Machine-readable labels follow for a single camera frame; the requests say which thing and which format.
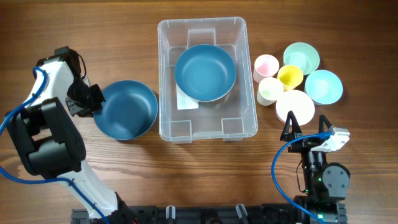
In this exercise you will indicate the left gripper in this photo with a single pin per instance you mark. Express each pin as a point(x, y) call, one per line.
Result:
point(87, 111)

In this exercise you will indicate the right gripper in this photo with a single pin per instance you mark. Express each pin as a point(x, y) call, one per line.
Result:
point(296, 132)

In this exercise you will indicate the pink small bowl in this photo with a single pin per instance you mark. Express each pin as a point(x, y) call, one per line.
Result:
point(298, 102)

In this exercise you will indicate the light blue small bowl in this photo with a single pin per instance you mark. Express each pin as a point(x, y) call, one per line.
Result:
point(323, 87)

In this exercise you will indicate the dark blue bowl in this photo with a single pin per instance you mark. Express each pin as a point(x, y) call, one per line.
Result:
point(130, 109)
point(205, 72)

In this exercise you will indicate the mint green small bowl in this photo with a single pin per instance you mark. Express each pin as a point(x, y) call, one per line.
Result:
point(303, 56)

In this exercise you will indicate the cream large bowl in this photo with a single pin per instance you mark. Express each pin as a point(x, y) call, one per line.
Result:
point(207, 101)

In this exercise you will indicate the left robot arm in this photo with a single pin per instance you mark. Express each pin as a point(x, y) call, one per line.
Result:
point(49, 144)

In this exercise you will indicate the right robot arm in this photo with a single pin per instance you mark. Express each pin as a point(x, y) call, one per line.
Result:
point(325, 182)

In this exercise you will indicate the white label in container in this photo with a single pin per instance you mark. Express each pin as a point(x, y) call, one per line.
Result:
point(184, 102)

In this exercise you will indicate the clear plastic storage container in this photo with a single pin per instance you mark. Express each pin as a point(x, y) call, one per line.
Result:
point(232, 118)

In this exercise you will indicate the cream cup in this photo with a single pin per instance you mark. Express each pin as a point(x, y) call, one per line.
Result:
point(269, 91)

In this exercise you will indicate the yellow cup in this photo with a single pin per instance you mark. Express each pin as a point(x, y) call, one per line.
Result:
point(290, 76)

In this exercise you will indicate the pink cup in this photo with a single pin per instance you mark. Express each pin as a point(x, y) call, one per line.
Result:
point(265, 66)

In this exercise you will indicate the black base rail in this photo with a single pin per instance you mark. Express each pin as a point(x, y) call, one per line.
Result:
point(261, 214)

